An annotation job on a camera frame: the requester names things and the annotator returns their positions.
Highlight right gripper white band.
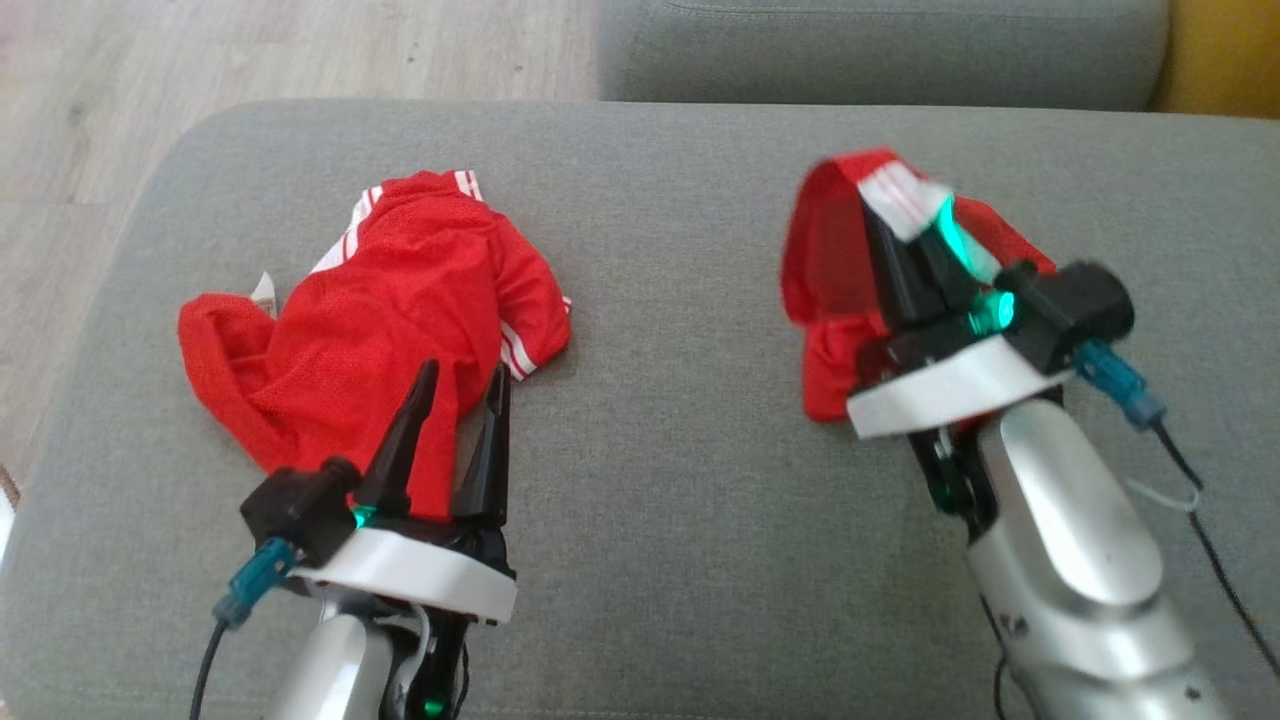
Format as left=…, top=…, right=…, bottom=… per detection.
left=848, top=195, right=1072, bottom=442

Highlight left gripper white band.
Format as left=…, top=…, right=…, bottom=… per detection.
left=295, top=360, right=519, bottom=624

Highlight red shorts white stripes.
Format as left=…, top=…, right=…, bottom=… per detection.
left=779, top=148, right=1058, bottom=424

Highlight red jersey white sleeves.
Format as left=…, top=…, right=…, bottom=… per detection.
left=177, top=169, right=574, bottom=523

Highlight long grey sofa seat cushion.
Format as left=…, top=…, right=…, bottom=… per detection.
left=597, top=0, right=1172, bottom=113

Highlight large grey ottoman cushion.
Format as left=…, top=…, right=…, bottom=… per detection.
left=0, top=98, right=1280, bottom=720

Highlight large yellow sofa backrest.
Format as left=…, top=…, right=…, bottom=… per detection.
left=1148, top=0, right=1280, bottom=120

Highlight left arm cable teal plug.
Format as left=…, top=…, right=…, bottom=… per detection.
left=188, top=537, right=298, bottom=720

